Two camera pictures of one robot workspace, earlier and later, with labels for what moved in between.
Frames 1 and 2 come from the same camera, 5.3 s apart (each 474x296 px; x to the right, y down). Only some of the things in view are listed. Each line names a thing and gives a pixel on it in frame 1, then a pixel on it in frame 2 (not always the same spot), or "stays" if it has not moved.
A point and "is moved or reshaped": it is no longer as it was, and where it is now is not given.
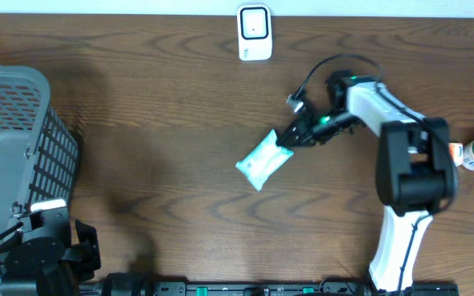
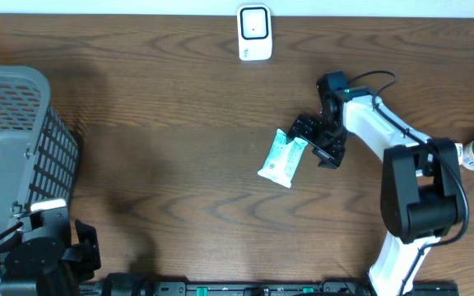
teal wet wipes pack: [264, 160] is moved or reshaped
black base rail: [155, 288] stays
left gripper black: [86, 251] stays
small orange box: [456, 150] stays
